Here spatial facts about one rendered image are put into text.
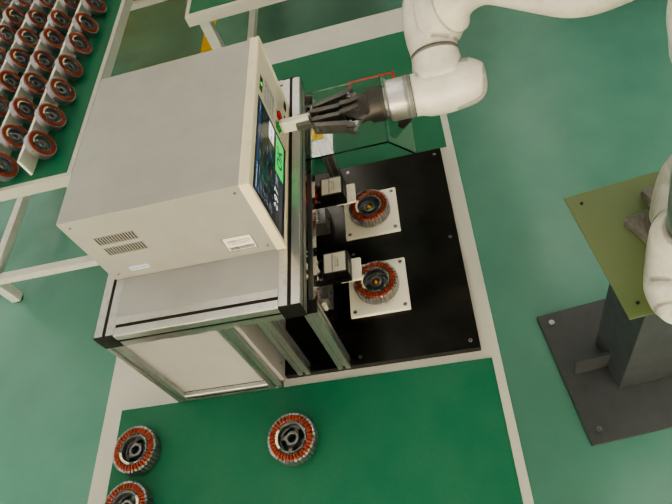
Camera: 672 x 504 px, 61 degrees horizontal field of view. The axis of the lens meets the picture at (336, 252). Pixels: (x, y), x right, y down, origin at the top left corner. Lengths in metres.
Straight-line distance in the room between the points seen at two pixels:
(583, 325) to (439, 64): 1.28
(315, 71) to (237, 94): 0.98
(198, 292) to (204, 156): 0.28
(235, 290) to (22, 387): 1.94
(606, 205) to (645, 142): 1.22
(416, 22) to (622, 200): 0.70
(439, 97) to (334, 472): 0.83
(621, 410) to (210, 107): 1.59
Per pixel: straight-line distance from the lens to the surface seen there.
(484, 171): 2.68
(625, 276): 1.49
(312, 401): 1.40
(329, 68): 2.16
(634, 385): 2.17
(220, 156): 1.10
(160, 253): 1.22
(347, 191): 1.53
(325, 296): 1.43
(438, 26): 1.26
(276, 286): 1.12
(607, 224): 1.57
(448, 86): 1.22
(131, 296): 1.28
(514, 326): 2.24
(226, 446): 1.45
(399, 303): 1.42
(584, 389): 2.14
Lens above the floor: 2.01
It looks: 52 degrees down
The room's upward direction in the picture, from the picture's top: 25 degrees counter-clockwise
